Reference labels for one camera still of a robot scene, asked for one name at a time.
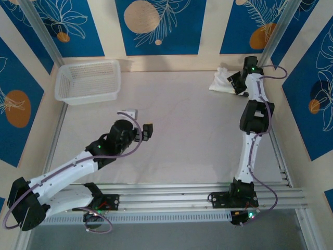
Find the white t-shirt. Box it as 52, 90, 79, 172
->
209, 67, 236, 94

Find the white plastic mesh basket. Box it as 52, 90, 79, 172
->
54, 59, 122, 106

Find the black controller board green light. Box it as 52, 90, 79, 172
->
230, 209, 258, 227
83, 210, 105, 231

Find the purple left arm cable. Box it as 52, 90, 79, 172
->
2, 111, 144, 230

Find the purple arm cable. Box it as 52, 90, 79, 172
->
2, 111, 144, 230
241, 64, 288, 225

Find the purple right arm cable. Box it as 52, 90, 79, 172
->
241, 64, 288, 225

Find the aluminium corner post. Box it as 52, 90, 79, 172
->
18, 0, 65, 67
252, 0, 320, 79

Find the aluminium table side rail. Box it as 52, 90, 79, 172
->
14, 101, 68, 250
252, 72, 323, 250

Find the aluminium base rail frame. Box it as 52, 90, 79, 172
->
22, 183, 311, 216

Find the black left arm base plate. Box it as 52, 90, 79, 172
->
72, 194, 121, 211

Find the grey slotted cable duct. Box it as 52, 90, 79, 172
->
32, 210, 233, 225

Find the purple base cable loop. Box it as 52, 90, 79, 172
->
85, 207, 114, 234

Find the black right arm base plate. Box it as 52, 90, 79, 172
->
211, 191, 259, 209

